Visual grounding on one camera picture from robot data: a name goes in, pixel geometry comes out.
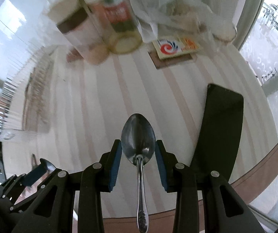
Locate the red white packet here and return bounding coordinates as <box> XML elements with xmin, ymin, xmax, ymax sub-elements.
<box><xmin>148</xmin><ymin>36</ymin><xmax>202</xmax><ymax>70</ymax></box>

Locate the large shiny steel spoon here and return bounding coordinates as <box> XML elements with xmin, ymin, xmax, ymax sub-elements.
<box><xmin>40</xmin><ymin>158</ymin><xmax>56</xmax><ymax>173</ymax></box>

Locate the black smartphone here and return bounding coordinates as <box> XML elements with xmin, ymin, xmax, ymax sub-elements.
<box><xmin>191</xmin><ymin>84</ymin><xmax>244</xmax><ymax>180</ymax></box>

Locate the clear jar with brown contents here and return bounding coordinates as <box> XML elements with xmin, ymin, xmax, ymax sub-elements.
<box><xmin>45</xmin><ymin>0</ymin><xmax>109</xmax><ymax>65</ymax></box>

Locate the dark round steel spoon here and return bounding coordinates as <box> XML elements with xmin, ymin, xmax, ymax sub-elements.
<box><xmin>121</xmin><ymin>113</ymin><xmax>156</xmax><ymax>232</ymax></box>

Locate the clear plastic utensil tray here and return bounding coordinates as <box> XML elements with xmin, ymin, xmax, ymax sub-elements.
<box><xmin>0</xmin><ymin>45</ymin><xmax>57</xmax><ymax>142</ymax></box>

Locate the clear plastic bag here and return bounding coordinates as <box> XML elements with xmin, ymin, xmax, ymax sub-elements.
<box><xmin>130</xmin><ymin>0</ymin><xmax>238</xmax><ymax>44</ymax></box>

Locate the jar with red green label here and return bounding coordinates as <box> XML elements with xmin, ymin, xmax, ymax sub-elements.
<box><xmin>84</xmin><ymin>0</ymin><xmax>142</xmax><ymax>54</ymax></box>

